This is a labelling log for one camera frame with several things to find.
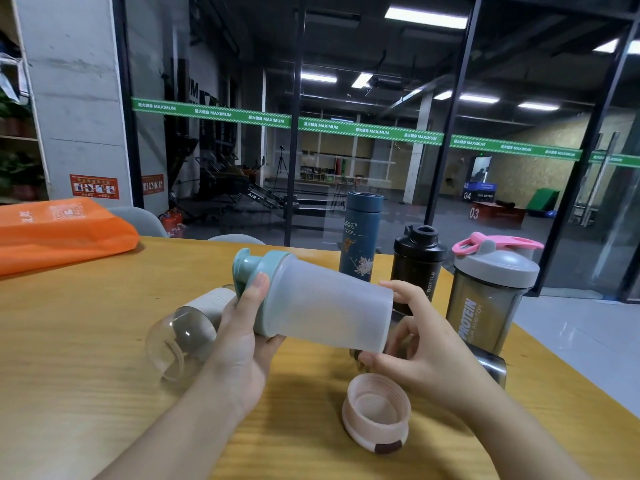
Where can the person's left forearm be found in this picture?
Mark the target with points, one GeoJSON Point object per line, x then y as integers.
{"type": "Point", "coordinates": [170, 429]}

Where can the person's left thumb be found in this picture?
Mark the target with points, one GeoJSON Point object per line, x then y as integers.
{"type": "Point", "coordinates": [254, 299]}

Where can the red fire extinguishers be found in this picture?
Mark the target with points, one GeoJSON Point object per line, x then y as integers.
{"type": "Point", "coordinates": [172, 223]}

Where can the large red wall sign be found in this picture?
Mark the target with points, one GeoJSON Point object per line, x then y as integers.
{"type": "Point", "coordinates": [94, 186]}

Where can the brown plyo box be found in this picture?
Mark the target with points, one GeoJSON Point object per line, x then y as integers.
{"type": "Point", "coordinates": [497, 214]}

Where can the blue plyo box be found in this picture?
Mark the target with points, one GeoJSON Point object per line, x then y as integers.
{"type": "Point", "coordinates": [480, 190]}

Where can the low shelf with coloured items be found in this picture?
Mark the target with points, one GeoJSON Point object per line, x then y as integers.
{"type": "Point", "coordinates": [332, 175]}

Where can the wooden shelf with plants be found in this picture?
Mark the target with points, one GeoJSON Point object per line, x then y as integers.
{"type": "Point", "coordinates": [17, 144]}

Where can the black tripod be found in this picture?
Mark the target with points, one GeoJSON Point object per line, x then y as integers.
{"type": "Point", "coordinates": [282, 162]}

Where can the black rowing machines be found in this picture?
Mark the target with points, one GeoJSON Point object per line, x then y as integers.
{"type": "Point", "coordinates": [235, 187]}

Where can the person's right hand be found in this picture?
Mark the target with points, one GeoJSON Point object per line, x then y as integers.
{"type": "Point", "coordinates": [435, 354]}

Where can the person's left hand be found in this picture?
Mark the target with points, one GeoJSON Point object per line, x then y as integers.
{"type": "Point", "coordinates": [235, 354]}

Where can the person's right thumb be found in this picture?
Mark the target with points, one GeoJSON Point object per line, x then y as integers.
{"type": "Point", "coordinates": [407, 296]}

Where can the person's right forearm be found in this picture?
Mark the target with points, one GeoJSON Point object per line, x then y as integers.
{"type": "Point", "coordinates": [520, 439]}

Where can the small red wall sign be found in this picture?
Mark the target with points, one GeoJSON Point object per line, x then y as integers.
{"type": "Point", "coordinates": [153, 184]}

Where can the clear glass bottle beige sleeve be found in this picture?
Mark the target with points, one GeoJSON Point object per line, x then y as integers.
{"type": "Point", "coordinates": [190, 334]}

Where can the grey shaker bottle pink lid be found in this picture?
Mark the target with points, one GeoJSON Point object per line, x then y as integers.
{"type": "Point", "coordinates": [490, 304]}

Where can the frosted shaker bottle teal lid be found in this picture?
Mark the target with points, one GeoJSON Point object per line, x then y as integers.
{"type": "Point", "coordinates": [320, 304]}

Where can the orange fabric bag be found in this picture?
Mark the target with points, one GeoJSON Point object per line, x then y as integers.
{"type": "Point", "coordinates": [55, 234]}

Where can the black glass wall frame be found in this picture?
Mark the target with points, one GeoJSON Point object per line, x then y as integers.
{"type": "Point", "coordinates": [452, 109]}

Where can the blue flower-print thermos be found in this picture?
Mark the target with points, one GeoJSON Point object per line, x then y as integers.
{"type": "Point", "coordinates": [361, 234]}

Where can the black shaker bottle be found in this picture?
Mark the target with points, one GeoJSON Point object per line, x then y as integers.
{"type": "Point", "coordinates": [417, 264]}

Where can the grey chair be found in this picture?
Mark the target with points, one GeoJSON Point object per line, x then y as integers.
{"type": "Point", "coordinates": [137, 219]}
{"type": "Point", "coordinates": [235, 239]}

